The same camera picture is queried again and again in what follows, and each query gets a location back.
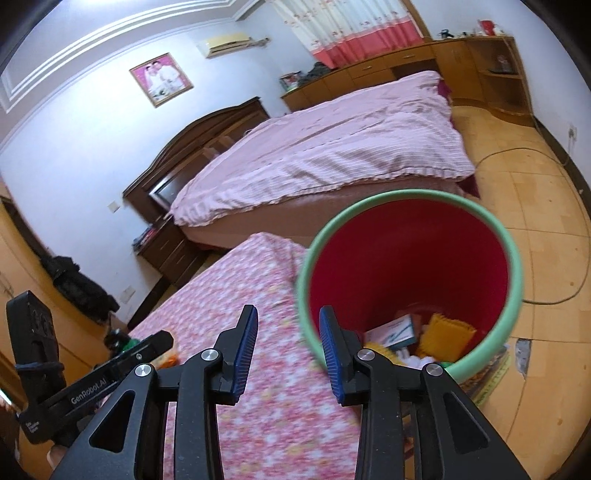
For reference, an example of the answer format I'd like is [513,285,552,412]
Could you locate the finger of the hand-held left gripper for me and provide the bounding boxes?
[111,330,175,371]

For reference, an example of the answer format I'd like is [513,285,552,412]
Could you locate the red bin with green rim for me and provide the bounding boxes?
[295,189,526,384]

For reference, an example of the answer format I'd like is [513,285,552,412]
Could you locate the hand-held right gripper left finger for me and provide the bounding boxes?
[48,305,259,480]

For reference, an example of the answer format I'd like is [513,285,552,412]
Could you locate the floor cable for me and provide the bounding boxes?
[475,115,585,305]

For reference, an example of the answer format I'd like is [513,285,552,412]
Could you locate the dark hanging coat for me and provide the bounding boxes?
[41,254,121,317]

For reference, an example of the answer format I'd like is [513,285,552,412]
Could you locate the white and red curtain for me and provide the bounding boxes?
[272,0,428,70]

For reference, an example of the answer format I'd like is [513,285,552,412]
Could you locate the framed wall picture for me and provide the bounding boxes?
[129,52,194,108]

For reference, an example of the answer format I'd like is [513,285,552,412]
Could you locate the dark wooden nightstand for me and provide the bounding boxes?
[134,217,208,287]

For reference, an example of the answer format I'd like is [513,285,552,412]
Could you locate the small items on cabinet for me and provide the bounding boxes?
[438,18,509,38]

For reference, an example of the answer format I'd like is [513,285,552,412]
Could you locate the pink floral tablecloth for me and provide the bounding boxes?
[127,232,370,480]

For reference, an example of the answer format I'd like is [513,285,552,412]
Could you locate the long wooden cabinet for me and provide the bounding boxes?
[281,34,536,127]

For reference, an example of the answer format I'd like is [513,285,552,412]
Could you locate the white cloth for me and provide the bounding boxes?
[399,353,446,371]

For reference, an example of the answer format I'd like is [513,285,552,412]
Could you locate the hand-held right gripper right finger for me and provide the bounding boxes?
[318,305,532,480]

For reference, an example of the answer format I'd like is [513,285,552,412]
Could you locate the wooden wardrobe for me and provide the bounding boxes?
[0,180,134,416]

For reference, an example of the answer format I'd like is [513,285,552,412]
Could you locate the colourful floor mat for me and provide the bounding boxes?
[459,344,512,408]

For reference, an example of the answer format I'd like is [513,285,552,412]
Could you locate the small yellow foam net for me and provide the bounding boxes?
[368,342,405,365]

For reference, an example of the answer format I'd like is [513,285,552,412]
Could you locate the white box with blue label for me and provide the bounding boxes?
[366,315,416,350]

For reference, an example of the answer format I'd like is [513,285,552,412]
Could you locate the wooden bed pink cover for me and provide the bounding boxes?
[168,70,476,227]

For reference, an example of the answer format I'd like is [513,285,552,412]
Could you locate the large yellow foam net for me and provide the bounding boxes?
[416,313,477,360]

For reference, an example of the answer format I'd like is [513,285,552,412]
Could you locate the wall air conditioner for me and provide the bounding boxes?
[198,31,254,59]

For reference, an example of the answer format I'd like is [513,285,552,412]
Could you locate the dark clothes pile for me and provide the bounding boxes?
[300,62,334,86]

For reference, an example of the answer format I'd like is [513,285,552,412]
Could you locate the dark wooden bed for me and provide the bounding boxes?
[122,97,481,252]

